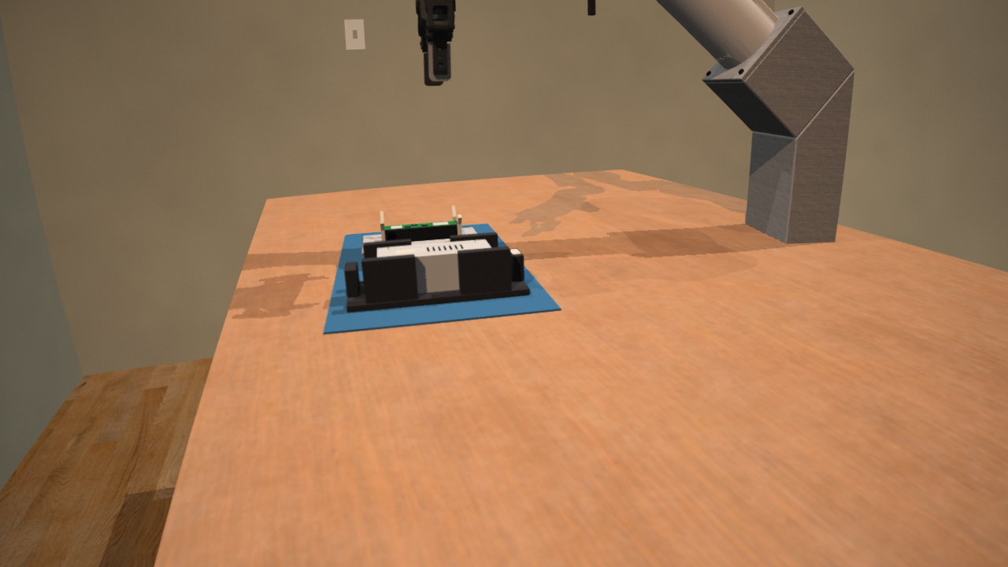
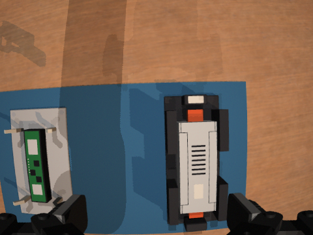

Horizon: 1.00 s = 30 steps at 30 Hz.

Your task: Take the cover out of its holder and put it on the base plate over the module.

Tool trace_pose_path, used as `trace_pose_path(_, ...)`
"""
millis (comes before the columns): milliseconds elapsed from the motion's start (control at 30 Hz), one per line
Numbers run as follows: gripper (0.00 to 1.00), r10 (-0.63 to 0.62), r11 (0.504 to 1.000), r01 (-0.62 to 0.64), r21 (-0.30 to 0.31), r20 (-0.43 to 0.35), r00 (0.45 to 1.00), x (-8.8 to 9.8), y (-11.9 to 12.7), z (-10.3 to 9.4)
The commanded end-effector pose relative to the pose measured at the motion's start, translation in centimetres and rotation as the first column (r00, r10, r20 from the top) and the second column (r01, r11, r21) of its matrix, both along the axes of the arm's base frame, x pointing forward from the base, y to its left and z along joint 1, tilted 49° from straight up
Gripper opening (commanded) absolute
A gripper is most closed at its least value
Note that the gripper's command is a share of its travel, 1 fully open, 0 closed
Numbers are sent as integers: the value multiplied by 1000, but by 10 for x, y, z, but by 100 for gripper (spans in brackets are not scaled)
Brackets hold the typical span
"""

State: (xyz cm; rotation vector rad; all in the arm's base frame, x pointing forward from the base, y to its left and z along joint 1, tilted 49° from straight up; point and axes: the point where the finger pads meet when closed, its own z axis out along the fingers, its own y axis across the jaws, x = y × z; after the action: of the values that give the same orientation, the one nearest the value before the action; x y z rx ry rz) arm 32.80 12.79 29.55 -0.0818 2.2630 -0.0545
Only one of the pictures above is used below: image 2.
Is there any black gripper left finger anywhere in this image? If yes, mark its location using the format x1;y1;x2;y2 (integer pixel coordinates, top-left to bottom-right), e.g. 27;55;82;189
0;195;88;235

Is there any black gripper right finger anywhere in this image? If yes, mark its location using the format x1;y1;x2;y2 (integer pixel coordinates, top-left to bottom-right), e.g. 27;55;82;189
227;193;313;235

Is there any grey rectangular cover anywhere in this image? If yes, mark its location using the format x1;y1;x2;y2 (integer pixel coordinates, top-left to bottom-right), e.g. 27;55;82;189
177;120;217;213

